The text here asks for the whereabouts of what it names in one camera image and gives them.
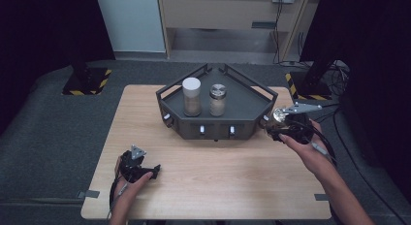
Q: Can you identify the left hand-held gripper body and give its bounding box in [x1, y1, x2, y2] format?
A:
[115, 145, 153, 184]

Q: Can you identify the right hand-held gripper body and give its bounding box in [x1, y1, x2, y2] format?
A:
[280, 102, 324, 145]

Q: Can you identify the dark grey corner rack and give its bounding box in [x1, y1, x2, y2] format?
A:
[155, 63, 279, 142]

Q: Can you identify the clear jar silver lid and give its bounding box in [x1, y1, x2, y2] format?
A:
[208, 83, 228, 117]

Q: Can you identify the white cylindrical jar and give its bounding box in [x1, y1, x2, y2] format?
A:
[181, 77, 203, 117]

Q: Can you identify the person's left hand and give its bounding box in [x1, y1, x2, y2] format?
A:
[113, 156, 153, 202]

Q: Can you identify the person's right hand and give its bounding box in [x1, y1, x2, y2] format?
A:
[279, 119, 337, 180]

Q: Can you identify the black stand striped base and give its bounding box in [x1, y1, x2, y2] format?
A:
[61, 49, 113, 96]
[285, 56, 333, 101]

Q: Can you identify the black curtain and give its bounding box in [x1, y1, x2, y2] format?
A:
[299, 0, 411, 194]
[0, 0, 115, 139]

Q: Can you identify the light wooden cabinet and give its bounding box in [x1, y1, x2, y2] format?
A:
[157, 0, 313, 62]

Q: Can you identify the white cabinet panel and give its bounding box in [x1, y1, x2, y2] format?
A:
[95, 0, 167, 53]

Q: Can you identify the right hand-held gripper cable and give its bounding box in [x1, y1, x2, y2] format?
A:
[290, 119, 338, 168]

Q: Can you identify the hand-held gripper cable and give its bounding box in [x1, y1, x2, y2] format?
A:
[290, 119, 338, 168]
[108, 176, 130, 221]

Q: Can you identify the left hand-held gripper cable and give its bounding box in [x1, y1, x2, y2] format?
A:
[108, 176, 130, 221]

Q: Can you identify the tangled floor cable bundle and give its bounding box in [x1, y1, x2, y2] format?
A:
[324, 60, 352, 97]

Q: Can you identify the long black floor cable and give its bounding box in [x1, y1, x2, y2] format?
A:
[313, 102, 411, 225]

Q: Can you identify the black outlet cable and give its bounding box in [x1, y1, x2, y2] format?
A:
[272, 0, 303, 67]

